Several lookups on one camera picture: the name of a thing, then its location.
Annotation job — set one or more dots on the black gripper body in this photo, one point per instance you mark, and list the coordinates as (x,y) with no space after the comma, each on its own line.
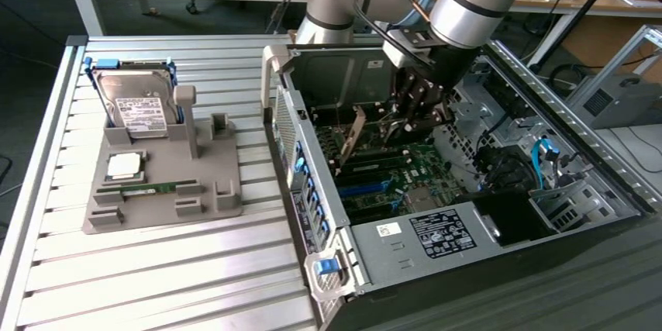
(455,67)

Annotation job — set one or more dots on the green graphics card black fan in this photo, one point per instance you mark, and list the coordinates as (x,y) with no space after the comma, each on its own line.
(353,133)

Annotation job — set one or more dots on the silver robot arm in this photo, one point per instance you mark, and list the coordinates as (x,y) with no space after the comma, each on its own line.
(475,9)

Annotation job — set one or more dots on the large metal disk bay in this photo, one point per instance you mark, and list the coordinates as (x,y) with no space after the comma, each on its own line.
(464,141)

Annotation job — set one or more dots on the metal socket cover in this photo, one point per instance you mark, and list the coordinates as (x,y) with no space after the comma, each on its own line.
(381,123)

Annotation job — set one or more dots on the green motherboard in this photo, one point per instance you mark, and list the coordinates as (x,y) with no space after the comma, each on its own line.
(413,156)

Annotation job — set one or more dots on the CPU socket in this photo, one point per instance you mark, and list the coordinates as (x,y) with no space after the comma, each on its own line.
(373,141)

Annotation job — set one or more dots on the black RAM slot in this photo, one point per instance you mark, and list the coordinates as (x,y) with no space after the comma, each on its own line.
(381,164)
(325,116)
(381,168)
(325,119)
(325,109)
(381,155)
(325,112)
(381,159)

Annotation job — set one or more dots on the long black expansion slot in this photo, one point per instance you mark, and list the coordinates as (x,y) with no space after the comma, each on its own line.
(367,178)

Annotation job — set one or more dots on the grey chipset heat sink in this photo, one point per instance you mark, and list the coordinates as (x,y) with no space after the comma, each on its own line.
(420,199)

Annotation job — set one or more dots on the black expansion slot blue clip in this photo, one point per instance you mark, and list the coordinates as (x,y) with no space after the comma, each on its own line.
(372,205)

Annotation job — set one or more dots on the black stand pole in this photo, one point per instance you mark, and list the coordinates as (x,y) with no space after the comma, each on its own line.
(584,9)

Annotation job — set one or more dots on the blue card retainer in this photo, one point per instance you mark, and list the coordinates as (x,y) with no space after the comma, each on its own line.
(312,191)

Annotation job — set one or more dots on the grey computer tower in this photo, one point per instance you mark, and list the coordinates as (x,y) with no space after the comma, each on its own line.
(620,102)

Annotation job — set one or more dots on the small metal disk bay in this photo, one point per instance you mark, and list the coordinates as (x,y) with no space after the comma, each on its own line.
(568,207)

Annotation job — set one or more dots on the grey power supply unit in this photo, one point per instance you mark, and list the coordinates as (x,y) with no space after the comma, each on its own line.
(392,253)

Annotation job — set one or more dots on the blue case latch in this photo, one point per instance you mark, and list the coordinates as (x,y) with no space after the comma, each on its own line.
(327,266)

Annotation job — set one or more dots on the open grey PC case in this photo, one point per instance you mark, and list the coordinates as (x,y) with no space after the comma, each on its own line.
(516,292)

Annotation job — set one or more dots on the silver hard disk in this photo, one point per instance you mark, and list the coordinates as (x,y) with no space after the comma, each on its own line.
(138,106)

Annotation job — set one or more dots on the green RAM stick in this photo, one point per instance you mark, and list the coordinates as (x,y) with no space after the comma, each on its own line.
(149,190)

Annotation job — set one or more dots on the grey parts rack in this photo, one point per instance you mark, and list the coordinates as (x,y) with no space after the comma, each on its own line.
(154,211)

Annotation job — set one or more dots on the silver CPU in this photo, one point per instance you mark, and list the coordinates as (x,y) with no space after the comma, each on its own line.
(124,164)

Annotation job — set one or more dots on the blue disk carrier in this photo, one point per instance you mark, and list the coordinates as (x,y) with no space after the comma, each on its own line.
(105,63)

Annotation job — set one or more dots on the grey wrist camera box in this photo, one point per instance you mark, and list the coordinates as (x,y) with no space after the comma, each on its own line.
(408,50)

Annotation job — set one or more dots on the black plastic air duct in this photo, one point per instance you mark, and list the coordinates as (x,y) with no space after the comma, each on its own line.
(511,218)

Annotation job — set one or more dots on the aluminium profile frame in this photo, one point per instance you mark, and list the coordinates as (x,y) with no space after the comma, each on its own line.
(640,40)

